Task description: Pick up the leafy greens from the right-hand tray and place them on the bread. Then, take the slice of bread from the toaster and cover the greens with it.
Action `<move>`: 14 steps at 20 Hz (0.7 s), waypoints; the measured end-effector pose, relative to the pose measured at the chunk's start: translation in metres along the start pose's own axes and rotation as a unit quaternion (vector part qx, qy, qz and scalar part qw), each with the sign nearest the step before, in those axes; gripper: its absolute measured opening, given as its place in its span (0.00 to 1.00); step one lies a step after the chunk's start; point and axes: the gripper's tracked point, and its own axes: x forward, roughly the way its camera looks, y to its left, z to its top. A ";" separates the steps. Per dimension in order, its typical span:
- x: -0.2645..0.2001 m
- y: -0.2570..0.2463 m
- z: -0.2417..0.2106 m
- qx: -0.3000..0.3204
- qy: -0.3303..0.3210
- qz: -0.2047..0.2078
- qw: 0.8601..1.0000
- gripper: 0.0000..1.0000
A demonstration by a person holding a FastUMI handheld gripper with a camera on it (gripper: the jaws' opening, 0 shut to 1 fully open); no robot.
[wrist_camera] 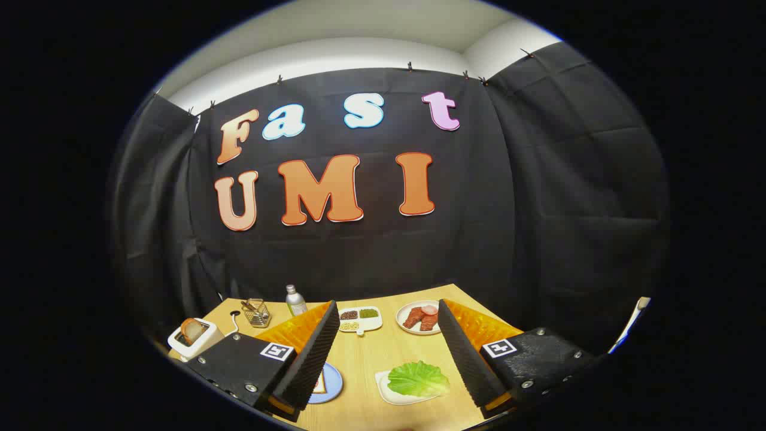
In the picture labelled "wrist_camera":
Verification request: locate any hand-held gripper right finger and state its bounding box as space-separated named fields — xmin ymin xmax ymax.
xmin=437 ymin=298 xmax=602 ymax=417

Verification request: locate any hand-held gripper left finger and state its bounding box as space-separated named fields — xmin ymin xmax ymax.
xmin=187 ymin=301 xmax=341 ymax=420

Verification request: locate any green lettuce leaf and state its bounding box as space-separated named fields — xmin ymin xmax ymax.
xmin=387 ymin=360 xmax=451 ymax=397

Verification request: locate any brown toast slice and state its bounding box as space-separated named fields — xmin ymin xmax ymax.
xmin=181 ymin=318 xmax=205 ymax=347

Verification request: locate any blue round plate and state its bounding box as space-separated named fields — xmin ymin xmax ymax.
xmin=308 ymin=362 xmax=344 ymax=404

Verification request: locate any silver bottle green label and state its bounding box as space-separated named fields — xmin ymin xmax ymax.
xmin=285 ymin=284 xmax=308 ymax=317

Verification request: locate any white divided dish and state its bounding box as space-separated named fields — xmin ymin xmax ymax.
xmin=338 ymin=306 xmax=384 ymax=336

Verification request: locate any white round plate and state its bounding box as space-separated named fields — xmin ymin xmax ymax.
xmin=396 ymin=301 xmax=442 ymax=335

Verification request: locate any white square plate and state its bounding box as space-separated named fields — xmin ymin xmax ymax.
xmin=375 ymin=370 xmax=446 ymax=406

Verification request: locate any white toaster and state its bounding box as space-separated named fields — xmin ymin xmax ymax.
xmin=168 ymin=318 xmax=225 ymax=362

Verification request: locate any metal wire basket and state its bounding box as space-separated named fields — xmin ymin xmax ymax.
xmin=241 ymin=298 xmax=272 ymax=329

